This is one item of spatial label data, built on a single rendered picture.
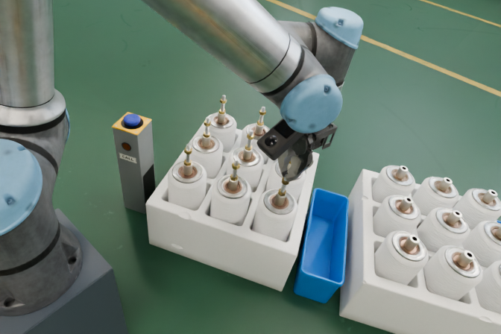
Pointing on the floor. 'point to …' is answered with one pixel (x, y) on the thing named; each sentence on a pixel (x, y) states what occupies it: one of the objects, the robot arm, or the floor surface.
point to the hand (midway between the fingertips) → (285, 176)
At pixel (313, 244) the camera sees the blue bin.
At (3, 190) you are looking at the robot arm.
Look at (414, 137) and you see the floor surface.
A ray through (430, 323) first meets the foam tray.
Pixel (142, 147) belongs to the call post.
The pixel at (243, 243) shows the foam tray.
